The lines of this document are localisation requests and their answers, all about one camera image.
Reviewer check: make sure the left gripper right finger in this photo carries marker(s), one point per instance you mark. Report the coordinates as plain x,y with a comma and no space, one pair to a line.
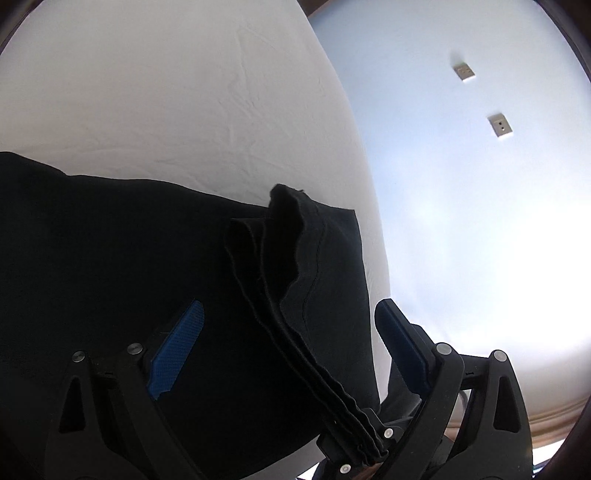
472,421

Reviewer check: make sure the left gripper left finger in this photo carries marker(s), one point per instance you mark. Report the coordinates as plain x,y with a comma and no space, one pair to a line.
136,377

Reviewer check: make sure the black denim pants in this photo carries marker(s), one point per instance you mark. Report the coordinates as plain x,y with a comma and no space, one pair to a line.
149,331

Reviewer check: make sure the bed with white sheet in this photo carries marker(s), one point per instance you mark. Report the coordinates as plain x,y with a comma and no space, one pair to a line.
226,98

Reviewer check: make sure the lower wall socket plate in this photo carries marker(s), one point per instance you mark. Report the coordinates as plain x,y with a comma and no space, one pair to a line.
500,125

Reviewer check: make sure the upper wall switch plate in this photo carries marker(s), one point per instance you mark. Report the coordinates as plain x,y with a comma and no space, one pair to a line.
464,72

